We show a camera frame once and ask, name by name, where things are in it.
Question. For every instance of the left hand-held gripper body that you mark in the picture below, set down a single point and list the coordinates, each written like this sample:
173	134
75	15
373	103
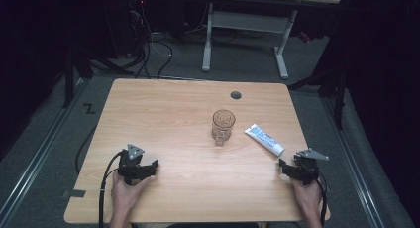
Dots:
129	168

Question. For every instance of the black metal stand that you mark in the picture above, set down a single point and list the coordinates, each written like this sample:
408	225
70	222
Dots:
339	99
68	79

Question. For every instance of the black table grommet hole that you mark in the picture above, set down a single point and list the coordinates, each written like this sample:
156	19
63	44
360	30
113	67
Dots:
235	95

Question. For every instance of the small red floor object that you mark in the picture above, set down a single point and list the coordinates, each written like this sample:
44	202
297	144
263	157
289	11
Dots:
304	37

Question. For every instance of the person's left hand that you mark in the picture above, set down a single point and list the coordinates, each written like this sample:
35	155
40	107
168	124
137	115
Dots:
124	196

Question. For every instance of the white blue toothpaste tube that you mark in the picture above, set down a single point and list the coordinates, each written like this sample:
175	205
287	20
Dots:
264	139

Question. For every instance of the white-legged wooden desk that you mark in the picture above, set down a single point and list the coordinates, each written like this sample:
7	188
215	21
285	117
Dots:
247	21

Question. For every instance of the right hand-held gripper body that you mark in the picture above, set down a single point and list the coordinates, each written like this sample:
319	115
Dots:
308	170

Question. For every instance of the clear glass cup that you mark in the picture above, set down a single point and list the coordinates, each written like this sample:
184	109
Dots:
223	127

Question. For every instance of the person's right hand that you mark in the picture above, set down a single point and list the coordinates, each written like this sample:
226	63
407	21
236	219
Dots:
308	196

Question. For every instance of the grey tape strip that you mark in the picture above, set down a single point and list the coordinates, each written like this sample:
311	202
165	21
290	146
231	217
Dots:
76	193

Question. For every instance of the metal floor rail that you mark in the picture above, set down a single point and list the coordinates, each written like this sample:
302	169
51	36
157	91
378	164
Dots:
358	175
31	168

